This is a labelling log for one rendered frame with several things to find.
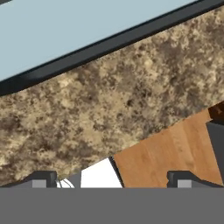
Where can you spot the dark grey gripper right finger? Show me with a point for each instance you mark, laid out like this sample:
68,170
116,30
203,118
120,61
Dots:
180,178

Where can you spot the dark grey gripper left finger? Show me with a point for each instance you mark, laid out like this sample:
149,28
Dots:
43,178

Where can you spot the dark grey cabinet panel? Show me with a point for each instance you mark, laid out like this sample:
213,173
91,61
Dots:
217,148

